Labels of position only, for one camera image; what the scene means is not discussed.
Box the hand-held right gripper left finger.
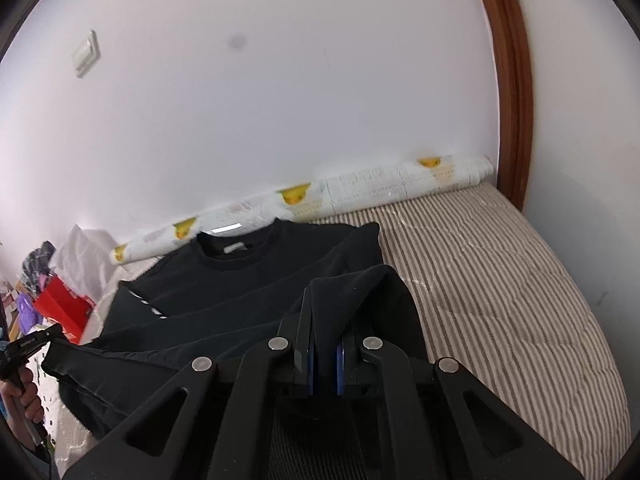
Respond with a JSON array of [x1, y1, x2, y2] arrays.
[[62, 305, 332, 480]]

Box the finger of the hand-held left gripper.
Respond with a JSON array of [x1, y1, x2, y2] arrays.
[[10, 323, 64, 357]]

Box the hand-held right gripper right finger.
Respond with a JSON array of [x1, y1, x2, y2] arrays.
[[334, 324, 586, 480]]

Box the black sweatshirt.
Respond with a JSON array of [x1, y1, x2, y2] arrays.
[[42, 220, 432, 442]]

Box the person's left hand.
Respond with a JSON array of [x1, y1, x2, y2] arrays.
[[4, 367, 47, 425]]

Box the purple bag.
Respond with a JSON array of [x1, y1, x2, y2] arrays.
[[15, 294, 42, 336]]

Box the large red paper bag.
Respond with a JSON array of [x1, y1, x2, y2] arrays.
[[32, 275, 97, 346]]

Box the plaid cloth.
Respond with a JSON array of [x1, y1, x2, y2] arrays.
[[22, 241, 57, 291]]

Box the white plastic bag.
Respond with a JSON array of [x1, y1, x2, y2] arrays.
[[50, 225, 117, 301]]

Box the striped bed mattress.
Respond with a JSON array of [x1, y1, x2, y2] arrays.
[[300, 182, 637, 480]]

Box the rolled white mat yellow print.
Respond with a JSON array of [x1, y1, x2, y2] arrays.
[[110, 154, 497, 264]]

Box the white light switch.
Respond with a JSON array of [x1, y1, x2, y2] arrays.
[[71, 30, 101, 79]]

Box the brown wooden door frame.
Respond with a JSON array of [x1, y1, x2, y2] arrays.
[[467, 0, 536, 211]]

